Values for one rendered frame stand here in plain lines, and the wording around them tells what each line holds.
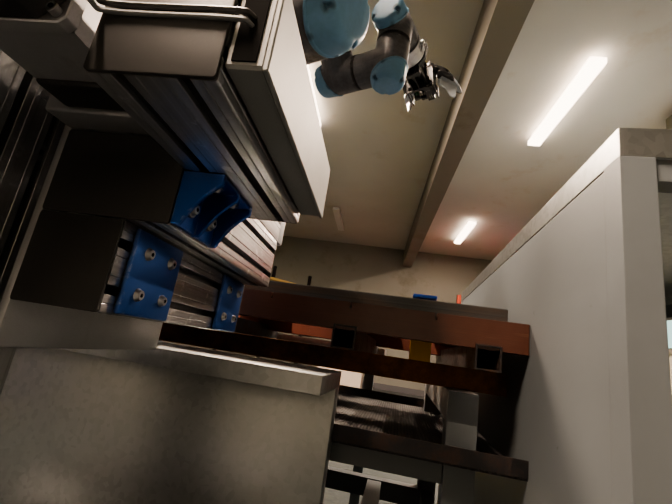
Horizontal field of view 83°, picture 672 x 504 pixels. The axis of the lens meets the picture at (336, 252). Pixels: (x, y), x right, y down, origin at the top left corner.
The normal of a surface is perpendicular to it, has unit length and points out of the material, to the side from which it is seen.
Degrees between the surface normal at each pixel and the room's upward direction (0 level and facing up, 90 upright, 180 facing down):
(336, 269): 90
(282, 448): 90
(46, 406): 90
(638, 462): 90
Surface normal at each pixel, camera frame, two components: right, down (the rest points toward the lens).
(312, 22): -0.36, 0.64
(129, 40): -0.09, -0.26
